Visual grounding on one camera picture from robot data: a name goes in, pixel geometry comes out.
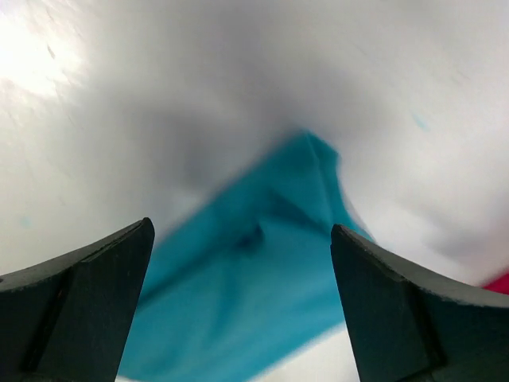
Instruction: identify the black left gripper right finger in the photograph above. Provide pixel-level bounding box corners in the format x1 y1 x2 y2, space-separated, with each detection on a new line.
331 225 508 382

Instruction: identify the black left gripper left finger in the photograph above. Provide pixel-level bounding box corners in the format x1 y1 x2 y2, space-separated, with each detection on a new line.
1 218 155 381

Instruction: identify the teal t-shirt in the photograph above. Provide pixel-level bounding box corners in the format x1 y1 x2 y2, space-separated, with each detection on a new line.
119 132 357 381

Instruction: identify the folded red t-shirt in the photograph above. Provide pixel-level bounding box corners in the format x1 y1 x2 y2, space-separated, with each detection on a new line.
483 272 509 294

